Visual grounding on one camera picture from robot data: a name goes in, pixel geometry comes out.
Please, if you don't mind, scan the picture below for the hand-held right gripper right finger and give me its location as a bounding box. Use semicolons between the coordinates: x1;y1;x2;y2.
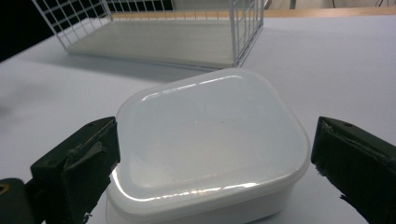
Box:
310;116;396;224

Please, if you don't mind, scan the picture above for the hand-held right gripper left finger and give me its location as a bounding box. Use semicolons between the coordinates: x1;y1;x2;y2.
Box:
30;116;121;224

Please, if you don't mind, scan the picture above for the white plastic lidded container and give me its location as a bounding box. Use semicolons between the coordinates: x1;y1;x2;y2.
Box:
105;67;312;224

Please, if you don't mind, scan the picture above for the white wire rack shelf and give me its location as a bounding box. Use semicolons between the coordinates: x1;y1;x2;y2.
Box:
32;0;265;70

